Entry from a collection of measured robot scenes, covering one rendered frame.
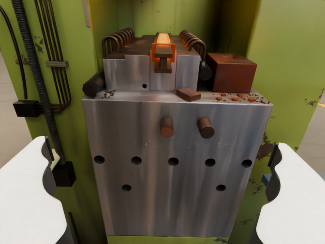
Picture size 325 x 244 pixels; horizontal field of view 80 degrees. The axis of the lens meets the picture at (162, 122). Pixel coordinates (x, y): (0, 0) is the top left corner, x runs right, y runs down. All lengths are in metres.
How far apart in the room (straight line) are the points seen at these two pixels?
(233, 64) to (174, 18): 0.50
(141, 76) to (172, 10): 0.50
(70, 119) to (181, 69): 0.41
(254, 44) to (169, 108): 0.32
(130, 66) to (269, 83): 0.41
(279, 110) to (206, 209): 0.38
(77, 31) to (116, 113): 0.27
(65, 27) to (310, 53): 0.65
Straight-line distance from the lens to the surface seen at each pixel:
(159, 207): 0.58
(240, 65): 0.45
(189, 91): 0.41
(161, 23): 0.89
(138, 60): 0.42
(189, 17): 0.90
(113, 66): 0.44
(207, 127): 0.38
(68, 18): 0.60
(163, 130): 0.37
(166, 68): 0.33
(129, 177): 0.51
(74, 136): 0.73
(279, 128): 0.75
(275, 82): 0.66
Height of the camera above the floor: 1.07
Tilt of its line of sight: 29 degrees down
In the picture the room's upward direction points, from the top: 2 degrees clockwise
